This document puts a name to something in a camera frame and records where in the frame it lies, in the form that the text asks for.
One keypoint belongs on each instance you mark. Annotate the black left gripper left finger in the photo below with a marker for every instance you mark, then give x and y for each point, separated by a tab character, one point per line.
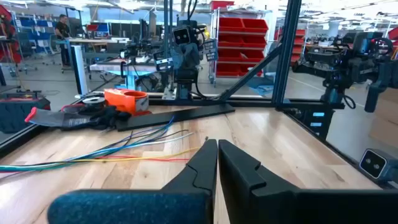
192	186

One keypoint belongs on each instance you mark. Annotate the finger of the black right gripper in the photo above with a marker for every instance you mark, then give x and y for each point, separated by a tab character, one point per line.
192	56
178	57

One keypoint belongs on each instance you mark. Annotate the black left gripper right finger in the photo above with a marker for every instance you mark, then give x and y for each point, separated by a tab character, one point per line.
248	186

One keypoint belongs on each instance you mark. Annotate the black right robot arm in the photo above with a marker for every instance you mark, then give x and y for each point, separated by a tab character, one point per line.
188	76

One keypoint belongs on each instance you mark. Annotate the black background robot arm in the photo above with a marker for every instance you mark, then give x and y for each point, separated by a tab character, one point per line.
136	48
342	62

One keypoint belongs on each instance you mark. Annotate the red bin shelf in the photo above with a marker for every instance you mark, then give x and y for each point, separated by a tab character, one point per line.
299	40
239	26

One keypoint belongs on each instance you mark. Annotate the orange tape dispenser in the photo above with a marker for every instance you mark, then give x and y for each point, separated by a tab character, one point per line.
121	99

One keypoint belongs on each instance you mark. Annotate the background work table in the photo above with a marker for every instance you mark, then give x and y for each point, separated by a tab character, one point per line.
105	66

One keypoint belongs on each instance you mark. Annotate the black tape roll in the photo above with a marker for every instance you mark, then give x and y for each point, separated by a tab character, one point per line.
93	101

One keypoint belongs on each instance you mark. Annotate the black control box blue lights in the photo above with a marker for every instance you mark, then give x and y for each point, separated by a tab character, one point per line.
320	130

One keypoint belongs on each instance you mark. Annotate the grey glove red cuff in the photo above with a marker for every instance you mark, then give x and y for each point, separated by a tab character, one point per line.
73	108
62	119

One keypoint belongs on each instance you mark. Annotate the person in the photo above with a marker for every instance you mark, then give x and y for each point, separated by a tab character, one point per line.
63	31

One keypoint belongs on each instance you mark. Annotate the blue bin rack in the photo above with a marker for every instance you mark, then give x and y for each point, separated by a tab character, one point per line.
31	23

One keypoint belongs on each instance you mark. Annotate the brown cardboard box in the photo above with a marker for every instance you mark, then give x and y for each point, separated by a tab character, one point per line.
385	118

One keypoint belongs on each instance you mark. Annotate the black red toolbox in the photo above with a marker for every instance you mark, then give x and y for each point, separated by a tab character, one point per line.
18	115

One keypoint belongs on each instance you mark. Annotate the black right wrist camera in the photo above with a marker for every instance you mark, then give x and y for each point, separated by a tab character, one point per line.
182	35

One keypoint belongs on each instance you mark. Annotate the black flat duct cover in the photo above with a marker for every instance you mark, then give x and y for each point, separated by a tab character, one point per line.
186	113

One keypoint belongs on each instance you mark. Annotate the white post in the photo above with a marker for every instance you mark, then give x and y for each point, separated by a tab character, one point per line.
79	68

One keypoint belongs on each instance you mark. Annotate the black table-level camera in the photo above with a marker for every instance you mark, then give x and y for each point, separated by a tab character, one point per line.
373	163

